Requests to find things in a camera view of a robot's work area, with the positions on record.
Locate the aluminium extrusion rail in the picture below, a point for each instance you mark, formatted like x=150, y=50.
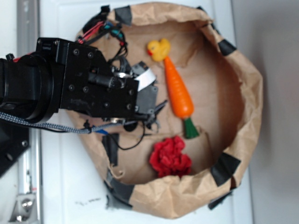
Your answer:
x=28, y=204

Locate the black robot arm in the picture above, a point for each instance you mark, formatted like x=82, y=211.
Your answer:
x=26, y=89

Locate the crumpled red paper ball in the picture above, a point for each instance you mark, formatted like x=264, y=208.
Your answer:
x=167, y=158

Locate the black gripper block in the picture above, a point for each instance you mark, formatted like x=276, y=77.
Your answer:
x=84, y=82

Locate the brown paper bag tray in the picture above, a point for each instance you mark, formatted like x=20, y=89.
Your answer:
x=209, y=128

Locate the orange plastic toy carrot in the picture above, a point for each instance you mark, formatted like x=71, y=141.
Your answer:
x=180, y=99

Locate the yellow rubber duck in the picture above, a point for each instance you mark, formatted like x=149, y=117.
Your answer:
x=158, y=50

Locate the black octagonal mount plate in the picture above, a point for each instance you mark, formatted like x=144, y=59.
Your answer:
x=14, y=141

